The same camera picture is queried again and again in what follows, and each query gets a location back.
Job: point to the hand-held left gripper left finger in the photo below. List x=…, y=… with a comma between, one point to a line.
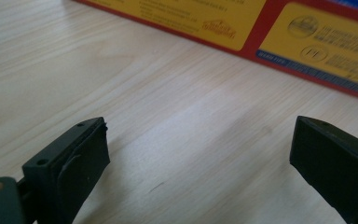
x=74, y=168

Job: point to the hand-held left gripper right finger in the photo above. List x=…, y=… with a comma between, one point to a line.
x=335, y=168

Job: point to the red and yellow cardboard box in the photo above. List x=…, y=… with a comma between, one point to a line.
x=307, y=34

